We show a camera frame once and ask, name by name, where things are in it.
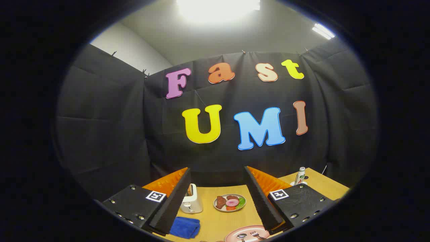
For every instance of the pink ham slice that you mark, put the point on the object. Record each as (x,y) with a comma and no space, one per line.
(232,202)

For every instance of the small ceiling light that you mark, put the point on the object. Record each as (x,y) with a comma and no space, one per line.
(323,31)

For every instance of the white toaster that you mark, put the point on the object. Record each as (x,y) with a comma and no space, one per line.
(193,203)

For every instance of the blue towel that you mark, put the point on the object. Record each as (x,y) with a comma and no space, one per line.
(184,228)

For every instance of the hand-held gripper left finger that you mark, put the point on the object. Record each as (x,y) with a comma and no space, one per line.
(174,201)

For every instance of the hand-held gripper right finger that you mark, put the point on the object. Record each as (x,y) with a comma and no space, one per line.
(262,201)

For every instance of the orange carrot slice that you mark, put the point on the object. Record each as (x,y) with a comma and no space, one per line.
(230,208)

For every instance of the brown meat piece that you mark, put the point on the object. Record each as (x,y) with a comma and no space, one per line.
(220,202)

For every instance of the white drink bottle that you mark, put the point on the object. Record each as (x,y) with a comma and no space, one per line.
(299,176)

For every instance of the green lettuce leaf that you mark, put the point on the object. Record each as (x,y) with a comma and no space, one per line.
(242,202)

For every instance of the large ceiling light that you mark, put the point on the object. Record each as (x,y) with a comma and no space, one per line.
(218,8)

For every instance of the pink plate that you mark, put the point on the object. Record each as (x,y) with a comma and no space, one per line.
(235,232)

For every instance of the grey food plate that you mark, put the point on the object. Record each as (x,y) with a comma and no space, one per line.
(218,205)

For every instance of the white square coaster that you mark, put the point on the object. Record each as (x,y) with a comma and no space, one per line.
(302,184)

